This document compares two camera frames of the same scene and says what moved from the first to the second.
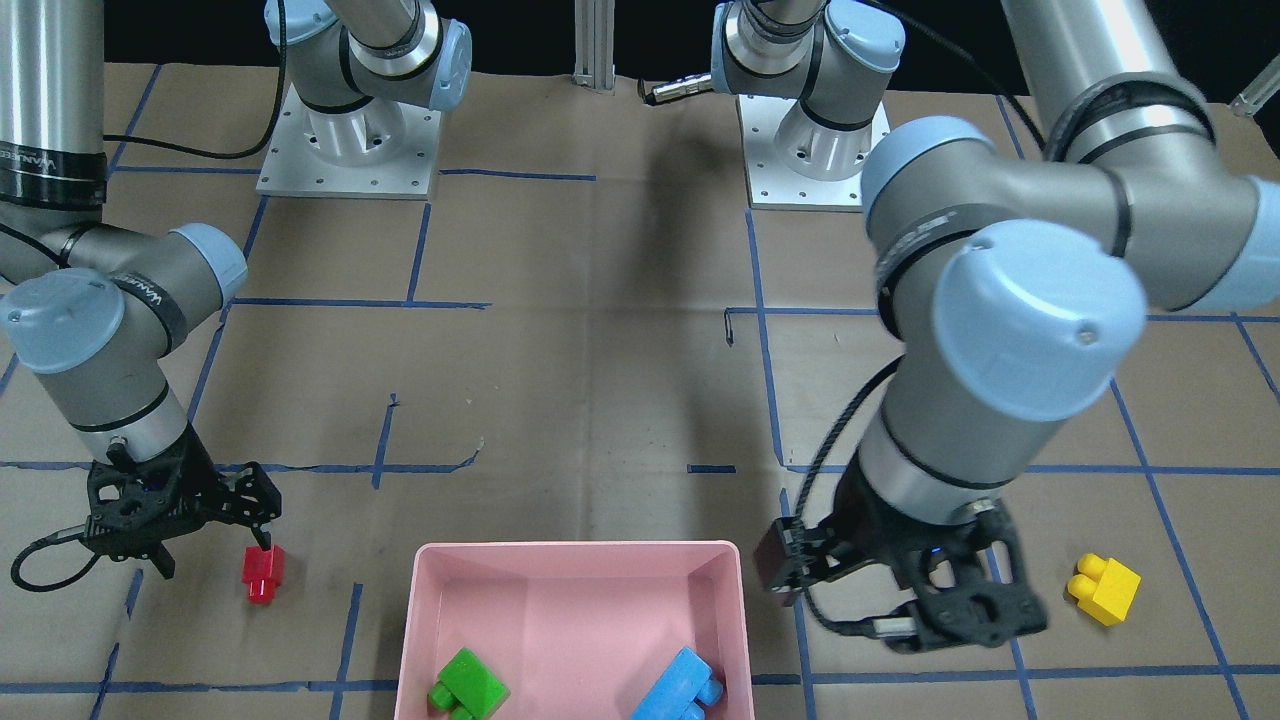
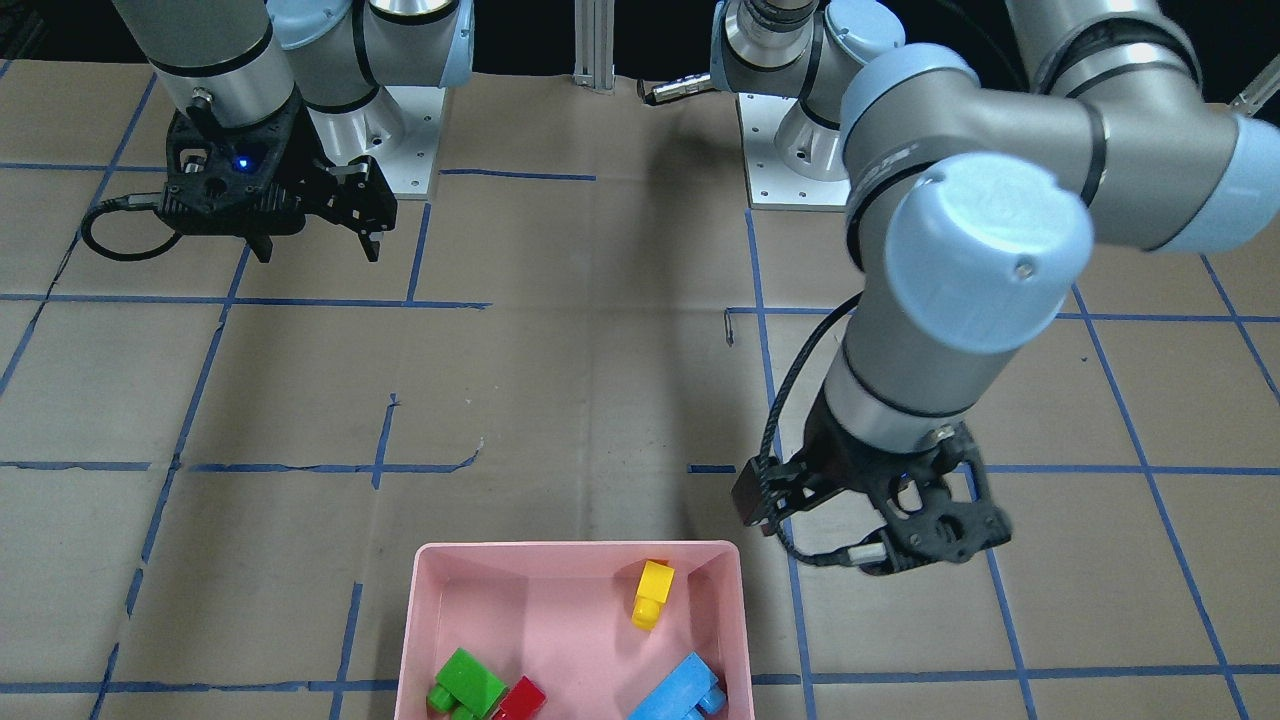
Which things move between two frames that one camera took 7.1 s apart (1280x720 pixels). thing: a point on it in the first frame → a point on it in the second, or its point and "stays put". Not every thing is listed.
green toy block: (468, 689) stays put
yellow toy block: (1104, 588) → (653, 592)
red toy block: (262, 571) → (522, 702)
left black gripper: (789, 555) → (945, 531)
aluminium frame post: (594, 44) stays put
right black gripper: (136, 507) → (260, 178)
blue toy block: (683, 692) stays put
